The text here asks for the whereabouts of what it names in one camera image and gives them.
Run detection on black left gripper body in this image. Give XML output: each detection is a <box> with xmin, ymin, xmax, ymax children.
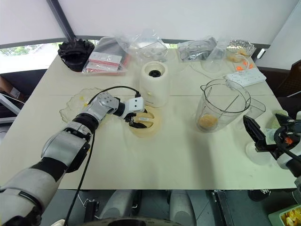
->
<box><xmin>124</xmin><ymin>112</ymin><xmax>137</xmax><ymax>127</ymax></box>

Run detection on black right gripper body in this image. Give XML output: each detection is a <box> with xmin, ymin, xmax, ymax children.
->
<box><xmin>265</xmin><ymin>121</ymin><xmax>300</xmax><ymax>156</ymax></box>

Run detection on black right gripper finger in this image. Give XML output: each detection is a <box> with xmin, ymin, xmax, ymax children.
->
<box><xmin>275</xmin><ymin>113</ymin><xmax>295</xmax><ymax>124</ymax></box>
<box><xmin>242</xmin><ymin>115</ymin><xmax>268</xmax><ymax>152</ymax></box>

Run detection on pale green towel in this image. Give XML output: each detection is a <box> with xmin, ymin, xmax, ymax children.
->
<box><xmin>269</xmin><ymin>109</ymin><xmax>289</xmax><ymax>129</ymax></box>

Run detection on cream blender lid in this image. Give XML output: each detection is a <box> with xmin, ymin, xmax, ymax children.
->
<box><xmin>128</xmin><ymin>105</ymin><xmax>163</xmax><ymax>139</ymax></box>

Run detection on beige food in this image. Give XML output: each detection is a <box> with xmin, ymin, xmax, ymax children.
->
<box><xmin>226</xmin><ymin>52</ymin><xmax>246</xmax><ymax>64</ymax></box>

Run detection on yellow cooked food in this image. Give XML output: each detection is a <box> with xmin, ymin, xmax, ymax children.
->
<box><xmin>281</xmin><ymin>209</ymin><xmax>301</xmax><ymax>226</ymax></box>

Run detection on clear plastic cup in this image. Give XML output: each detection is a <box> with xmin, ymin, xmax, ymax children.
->
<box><xmin>245</xmin><ymin>128</ymin><xmax>276</xmax><ymax>166</ymax></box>

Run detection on white blender base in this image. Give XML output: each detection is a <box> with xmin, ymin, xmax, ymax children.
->
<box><xmin>139</xmin><ymin>61</ymin><xmax>170</xmax><ymax>108</ymax></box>

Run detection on black chair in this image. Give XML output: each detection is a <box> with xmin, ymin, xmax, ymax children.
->
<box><xmin>276</xmin><ymin>59</ymin><xmax>301</xmax><ymax>120</ymax></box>

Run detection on clear blender jar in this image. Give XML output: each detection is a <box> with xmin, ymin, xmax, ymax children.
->
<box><xmin>195</xmin><ymin>78</ymin><xmax>267</xmax><ymax>133</ymax></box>

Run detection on black shoe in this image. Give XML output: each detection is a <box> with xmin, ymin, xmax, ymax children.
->
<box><xmin>247</xmin><ymin>188</ymin><xmax>273</xmax><ymax>202</ymax></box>

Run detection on white power strip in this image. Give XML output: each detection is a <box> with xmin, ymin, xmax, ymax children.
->
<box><xmin>222</xmin><ymin>69</ymin><xmax>267</xmax><ymax>87</ymax></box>

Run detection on clear scalloped glass plate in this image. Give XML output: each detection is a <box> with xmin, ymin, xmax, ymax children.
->
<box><xmin>58</xmin><ymin>87</ymin><xmax>104</xmax><ymax>122</ymax></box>

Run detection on red striped packets bag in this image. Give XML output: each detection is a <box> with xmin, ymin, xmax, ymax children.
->
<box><xmin>81</xmin><ymin>52</ymin><xmax>128</xmax><ymax>76</ymax></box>

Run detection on large clear plastic bag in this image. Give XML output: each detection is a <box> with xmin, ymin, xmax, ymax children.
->
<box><xmin>114</xmin><ymin>29</ymin><xmax>168</xmax><ymax>65</ymax></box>

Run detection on orange plastic pieces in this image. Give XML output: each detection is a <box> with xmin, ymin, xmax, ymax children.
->
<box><xmin>234</xmin><ymin>58</ymin><xmax>256</xmax><ymax>72</ymax></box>

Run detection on black and white adapter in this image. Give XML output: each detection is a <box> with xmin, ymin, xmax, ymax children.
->
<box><xmin>256</xmin><ymin>48</ymin><xmax>268</xmax><ymax>60</ymax></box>

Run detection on dark grey flat pouch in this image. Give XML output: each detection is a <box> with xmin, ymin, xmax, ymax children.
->
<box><xmin>95</xmin><ymin>36</ymin><xmax>129</xmax><ymax>57</ymax></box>

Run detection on black metal bar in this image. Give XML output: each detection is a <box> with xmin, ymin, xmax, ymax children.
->
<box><xmin>211</xmin><ymin>189</ymin><xmax>233</xmax><ymax>226</ymax></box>

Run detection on green tray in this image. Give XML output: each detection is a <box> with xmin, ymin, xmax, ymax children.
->
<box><xmin>268</xmin><ymin>204</ymin><xmax>301</xmax><ymax>226</ymax></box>

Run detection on grey rounded robot leg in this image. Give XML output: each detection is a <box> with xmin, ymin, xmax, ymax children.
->
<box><xmin>99</xmin><ymin>190</ymin><xmax>137</xmax><ymax>226</ymax></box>
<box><xmin>169</xmin><ymin>189</ymin><xmax>198</xmax><ymax>226</ymax></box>

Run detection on black ribbed plastic holder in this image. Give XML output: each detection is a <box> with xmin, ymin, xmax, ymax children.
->
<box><xmin>57</xmin><ymin>38</ymin><xmax>95</xmax><ymax>73</ymax></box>

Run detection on bag of orange snacks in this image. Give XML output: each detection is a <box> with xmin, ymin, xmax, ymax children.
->
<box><xmin>225</xmin><ymin>39</ymin><xmax>256</xmax><ymax>57</ymax></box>

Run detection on small clear plastic bag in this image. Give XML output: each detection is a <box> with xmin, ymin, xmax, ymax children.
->
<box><xmin>206</xmin><ymin>38</ymin><xmax>230</xmax><ymax>62</ymax></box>

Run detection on dark rounded robot torso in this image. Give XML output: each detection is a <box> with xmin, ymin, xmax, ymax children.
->
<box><xmin>84</xmin><ymin>218</ymin><xmax>175</xmax><ymax>226</ymax></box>

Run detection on dark grey pole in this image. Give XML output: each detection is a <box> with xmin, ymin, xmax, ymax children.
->
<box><xmin>46</xmin><ymin>0</ymin><xmax>78</xmax><ymax>42</ymax></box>

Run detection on brown cardboard box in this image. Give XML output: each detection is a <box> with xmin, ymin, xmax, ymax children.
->
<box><xmin>0</xmin><ymin>75</ymin><xmax>25</xmax><ymax>102</ymax></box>

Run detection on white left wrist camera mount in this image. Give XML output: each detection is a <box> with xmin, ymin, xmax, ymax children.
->
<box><xmin>123</xmin><ymin>97</ymin><xmax>145</xmax><ymax>120</ymax></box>

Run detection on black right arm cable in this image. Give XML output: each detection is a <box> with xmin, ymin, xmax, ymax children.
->
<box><xmin>276</xmin><ymin>133</ymin><xmax>301</xmax><ymax>164</ymax></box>

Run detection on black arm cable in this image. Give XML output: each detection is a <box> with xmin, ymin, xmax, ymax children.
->
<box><xmin>63</xmin><ymin>86</ymin><xmax>142</xmax><ymax>226</ymax></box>
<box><xmin>276</xmin><ymin>133</ymin><xmax>301</xmax><ymax>164</ymax></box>

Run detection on thin white cable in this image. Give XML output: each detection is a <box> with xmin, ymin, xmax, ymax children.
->
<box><xmin>189</xmin><ymin>64</ymin><xmax>227</xmax><ymax>80</ymax></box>

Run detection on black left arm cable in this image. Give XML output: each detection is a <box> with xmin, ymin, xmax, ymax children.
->
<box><xmin>63</xmin><ymin>86</ymin><xmax>142</xmax><ymax>226</ymax></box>

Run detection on plastic bag with cables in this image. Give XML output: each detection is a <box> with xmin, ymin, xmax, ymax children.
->
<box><xmin>176</xmin><ymin>36</ymin><xmax>217</xmax><ymax>63</ymax></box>

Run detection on black clamp bracket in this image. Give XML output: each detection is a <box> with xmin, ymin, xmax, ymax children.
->
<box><xmin>83</xmin><ymin>198</ymin><xmax>100</xmax><ymax>222</ymax></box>

